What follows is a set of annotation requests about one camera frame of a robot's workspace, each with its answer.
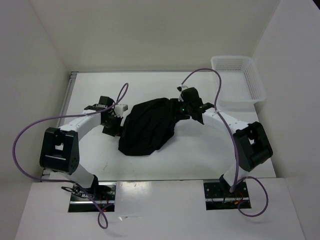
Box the black shorts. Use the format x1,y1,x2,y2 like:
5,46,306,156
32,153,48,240
118,97,179,157

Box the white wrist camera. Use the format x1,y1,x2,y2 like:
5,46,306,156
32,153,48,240
113,104,129,118
177,85,188,93

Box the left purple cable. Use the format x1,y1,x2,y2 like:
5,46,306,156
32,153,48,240
12,82,131,230

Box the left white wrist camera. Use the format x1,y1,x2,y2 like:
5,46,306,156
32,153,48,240
113,104,129,118

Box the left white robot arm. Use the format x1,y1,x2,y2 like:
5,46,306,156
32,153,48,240
39,96,128,200

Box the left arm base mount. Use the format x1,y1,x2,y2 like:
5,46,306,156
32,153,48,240
61,181,117,213

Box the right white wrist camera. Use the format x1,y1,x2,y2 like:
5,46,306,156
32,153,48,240
177,85,188,93

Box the purple cable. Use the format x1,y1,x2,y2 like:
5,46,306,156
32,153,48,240
180,67,270,217
12,82,131,230

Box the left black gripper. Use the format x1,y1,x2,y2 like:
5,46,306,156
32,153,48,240
101,114,131,140

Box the white plastic basket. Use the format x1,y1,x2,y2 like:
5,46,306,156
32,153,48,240
211,55,267,108

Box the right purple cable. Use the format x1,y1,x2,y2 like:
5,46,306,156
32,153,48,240
180,67,270,217

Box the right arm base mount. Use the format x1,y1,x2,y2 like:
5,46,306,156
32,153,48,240
203,179,252,211

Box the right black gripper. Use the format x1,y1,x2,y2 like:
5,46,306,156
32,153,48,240
166,98,192,120

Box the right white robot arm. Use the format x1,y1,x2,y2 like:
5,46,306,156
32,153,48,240
173,85,273,197

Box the aluminium table edge rail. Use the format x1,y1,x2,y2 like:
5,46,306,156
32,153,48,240
41,71,79,179

